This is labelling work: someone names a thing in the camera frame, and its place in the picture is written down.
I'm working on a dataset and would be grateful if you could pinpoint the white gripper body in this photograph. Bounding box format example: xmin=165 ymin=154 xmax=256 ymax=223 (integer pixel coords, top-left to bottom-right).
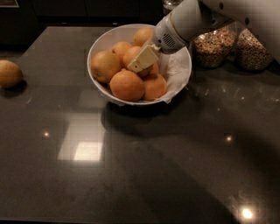
xmin=151 ymin=13 xmax=188 ymax=54

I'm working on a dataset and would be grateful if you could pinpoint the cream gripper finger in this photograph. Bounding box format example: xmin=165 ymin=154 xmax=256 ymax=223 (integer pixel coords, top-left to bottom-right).
xmin=128 ymin=44 xmax=160 ymax=73

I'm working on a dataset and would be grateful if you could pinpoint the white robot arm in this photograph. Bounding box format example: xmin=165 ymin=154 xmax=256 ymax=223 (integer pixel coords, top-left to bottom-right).
xmin=128 ymin=0 xmax=280 ymax=73

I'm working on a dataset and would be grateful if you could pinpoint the orange at bowl back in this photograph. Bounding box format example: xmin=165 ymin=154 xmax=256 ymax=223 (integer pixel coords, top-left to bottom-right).
xmin=133 ymin=27 xmax=153 ymax=46

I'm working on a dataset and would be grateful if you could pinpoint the white bowl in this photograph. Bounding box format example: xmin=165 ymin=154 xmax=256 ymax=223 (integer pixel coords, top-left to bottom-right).
xmin=87 ymin=24 xmax=193 ymax=107

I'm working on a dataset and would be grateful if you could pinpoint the white paper liner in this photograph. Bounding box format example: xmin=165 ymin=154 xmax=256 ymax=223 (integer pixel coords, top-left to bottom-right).
xmin=100 ymin=47 xmax=193 ymax=107

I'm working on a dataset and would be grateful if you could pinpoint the small orange middle back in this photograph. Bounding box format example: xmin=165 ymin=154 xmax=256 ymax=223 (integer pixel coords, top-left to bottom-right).
xmin=111 ymin=41 xmax=132 ymax=59

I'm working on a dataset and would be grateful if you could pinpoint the left glass jar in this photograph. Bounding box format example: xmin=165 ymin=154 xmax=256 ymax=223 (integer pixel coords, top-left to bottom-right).
xmin=162 ymin=0 xmax=184 ymax=14

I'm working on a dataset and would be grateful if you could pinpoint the middle glass grain jar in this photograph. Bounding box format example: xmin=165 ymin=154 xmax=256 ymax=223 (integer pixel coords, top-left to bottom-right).
xmin=193 ymin=26 xmax=236 ymax=68

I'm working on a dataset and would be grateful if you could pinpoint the glass grain jar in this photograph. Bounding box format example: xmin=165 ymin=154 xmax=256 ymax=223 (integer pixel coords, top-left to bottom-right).
xmin=193 ymin=26 xmax=236 ymax=68
xmin=234 ymin=29 xmax=274 ymax=71

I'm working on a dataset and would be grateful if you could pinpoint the right glass grain jar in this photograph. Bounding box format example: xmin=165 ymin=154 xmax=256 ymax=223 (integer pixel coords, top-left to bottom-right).
xmin=234 ymin=29 xmax=274 ymax=71

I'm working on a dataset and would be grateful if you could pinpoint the orange on table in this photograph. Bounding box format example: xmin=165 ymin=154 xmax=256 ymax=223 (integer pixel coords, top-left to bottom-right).
xmin=0 ymin=60 xmax=23 ymax=88

